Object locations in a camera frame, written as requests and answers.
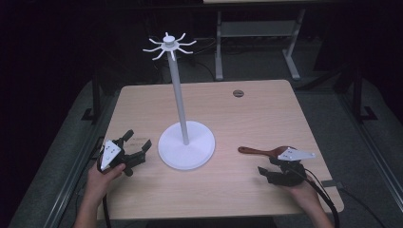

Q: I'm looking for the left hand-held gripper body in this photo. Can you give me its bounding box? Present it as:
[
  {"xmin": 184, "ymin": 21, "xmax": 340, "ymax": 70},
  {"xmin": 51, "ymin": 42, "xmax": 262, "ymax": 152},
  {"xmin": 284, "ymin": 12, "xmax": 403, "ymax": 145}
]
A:
[{"xmin": 100, "ymin": 140, "xmax": 145, "ymax": 178}]

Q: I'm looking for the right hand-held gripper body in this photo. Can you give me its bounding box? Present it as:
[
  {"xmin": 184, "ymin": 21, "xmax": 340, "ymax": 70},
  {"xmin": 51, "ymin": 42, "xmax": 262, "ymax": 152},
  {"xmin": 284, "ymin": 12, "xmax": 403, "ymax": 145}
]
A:
[{"xmin": 267, "ymin": 148, "xmax": 317, "ymax": 187}]

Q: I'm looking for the brown wooden spoon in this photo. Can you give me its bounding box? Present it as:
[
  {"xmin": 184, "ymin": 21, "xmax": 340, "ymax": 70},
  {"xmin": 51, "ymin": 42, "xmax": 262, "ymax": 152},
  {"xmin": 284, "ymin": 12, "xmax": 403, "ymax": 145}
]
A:
[{"xmin": 238, "ymin": 145, "xmax": 297, "ymax": 160}]

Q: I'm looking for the person's right hand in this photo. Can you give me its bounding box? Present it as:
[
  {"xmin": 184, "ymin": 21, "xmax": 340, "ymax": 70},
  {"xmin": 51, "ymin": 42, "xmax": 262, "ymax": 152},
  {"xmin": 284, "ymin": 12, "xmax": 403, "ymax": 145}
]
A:
[{"xmin": 284, "ymin": 175, "xmax": 325, "ymax": 214}]

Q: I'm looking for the person's left hand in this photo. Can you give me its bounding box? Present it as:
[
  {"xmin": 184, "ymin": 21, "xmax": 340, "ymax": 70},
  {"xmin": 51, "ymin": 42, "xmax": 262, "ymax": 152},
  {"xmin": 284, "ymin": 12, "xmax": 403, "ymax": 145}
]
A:
[{"xmin": 83, "ymin": 162, "xmax": 126, "ymax": 207}]

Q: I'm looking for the white hook stand rack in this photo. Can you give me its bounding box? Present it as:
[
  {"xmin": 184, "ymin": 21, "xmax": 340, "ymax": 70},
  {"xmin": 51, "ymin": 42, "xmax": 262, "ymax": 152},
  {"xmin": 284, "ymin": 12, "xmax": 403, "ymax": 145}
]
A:
[{"xmin": 142, "ymin": 31, "xmax": 217, "ymax": 172}]

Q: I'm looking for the black metal stand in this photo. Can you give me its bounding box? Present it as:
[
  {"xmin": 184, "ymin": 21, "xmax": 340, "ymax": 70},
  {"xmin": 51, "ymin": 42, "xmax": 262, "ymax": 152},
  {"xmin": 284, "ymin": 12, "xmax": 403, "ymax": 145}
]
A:
[
  {"xmin": 81, "ymin": 71, "xmax": 103, "ymax": 124},
  {"xmin": 345, "ymin": 62, "xmax": 379, "ymax": 124}
]

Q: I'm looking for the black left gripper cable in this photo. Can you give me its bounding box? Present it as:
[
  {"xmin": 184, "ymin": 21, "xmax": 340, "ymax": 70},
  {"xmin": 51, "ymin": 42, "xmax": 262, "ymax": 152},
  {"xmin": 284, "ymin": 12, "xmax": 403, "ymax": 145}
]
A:
[{"xmin": 102, "ymin": 193, "xmax": 112, "ymax": 228}]

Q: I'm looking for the thin black cable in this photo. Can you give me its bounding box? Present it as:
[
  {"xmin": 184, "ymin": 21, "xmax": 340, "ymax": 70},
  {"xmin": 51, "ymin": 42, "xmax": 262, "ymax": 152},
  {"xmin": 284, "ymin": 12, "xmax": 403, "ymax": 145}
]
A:
[{"xmin": 339, "ymin": 187, "xmax": 388, "ymax": 228}]

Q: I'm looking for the white metal desk frame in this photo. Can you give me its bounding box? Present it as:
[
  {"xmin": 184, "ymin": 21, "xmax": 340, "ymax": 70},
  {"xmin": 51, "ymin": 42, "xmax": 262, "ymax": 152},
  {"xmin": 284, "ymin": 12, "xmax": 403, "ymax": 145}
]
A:
[{"xmin": 214, "ymin": 8, "xmax": 307, "ymax": 82}]

